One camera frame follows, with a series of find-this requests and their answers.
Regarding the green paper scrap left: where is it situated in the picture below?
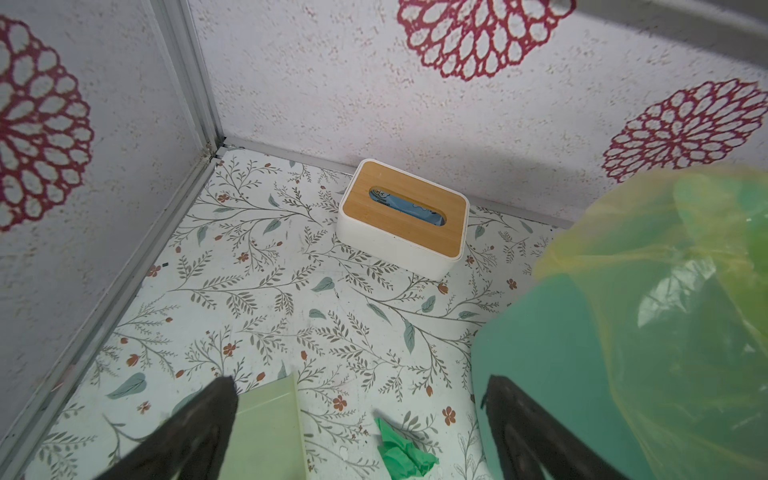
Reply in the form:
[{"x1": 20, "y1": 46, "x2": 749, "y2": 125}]
[{"x1": 375, "y1": 418, "x2": 439, "y2": 480}]

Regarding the green bin with bag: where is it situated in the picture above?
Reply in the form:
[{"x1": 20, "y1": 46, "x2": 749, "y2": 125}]
[{"x1": 471, "y1": 165, "x2": 767, "y2": 479}]

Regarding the white wooden-top tissue box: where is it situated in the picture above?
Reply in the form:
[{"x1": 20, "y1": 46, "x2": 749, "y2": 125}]
[{"x1": 336, "y1": 159, "x2": 470, "y2": 281}]

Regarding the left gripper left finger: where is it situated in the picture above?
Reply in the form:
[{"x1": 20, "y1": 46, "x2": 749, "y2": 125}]
[{"x1": 99, "y1": 377, "x2": 238, "y2": 479}]

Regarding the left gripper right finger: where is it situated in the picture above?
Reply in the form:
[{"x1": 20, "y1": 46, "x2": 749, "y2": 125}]
[{"x1": 481, "y1": 375, "x2": 625, "y2": 479}]

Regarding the light green dustpan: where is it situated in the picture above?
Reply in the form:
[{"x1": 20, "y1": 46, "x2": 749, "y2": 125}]
[{"x1": 219, "y1": 374, "x2": 308, "y2": 479}]

